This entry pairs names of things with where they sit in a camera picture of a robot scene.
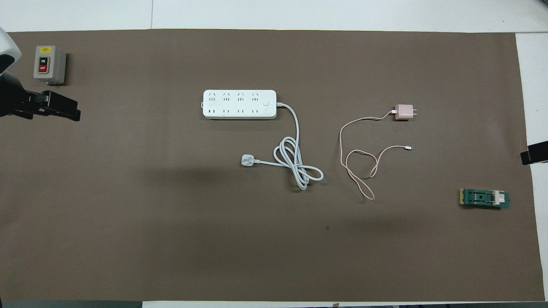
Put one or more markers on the brown table mat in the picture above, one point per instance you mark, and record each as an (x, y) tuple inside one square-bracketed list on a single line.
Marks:
[(171, 214)]

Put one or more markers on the pink charger block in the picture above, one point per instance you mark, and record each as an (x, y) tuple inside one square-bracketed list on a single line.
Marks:
[(403, 112)]

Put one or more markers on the grey on-off switch box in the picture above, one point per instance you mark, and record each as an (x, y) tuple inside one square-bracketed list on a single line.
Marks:
[(49, 64)]

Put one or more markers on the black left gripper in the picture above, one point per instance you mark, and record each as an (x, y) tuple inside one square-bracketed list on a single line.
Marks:
[(17, 98)]

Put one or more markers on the white power strip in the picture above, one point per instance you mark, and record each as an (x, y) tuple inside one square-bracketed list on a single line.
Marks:
[(239, 105)]

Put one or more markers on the green knife switch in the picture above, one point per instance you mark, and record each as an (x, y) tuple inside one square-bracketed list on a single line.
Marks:
[(479, 198)]

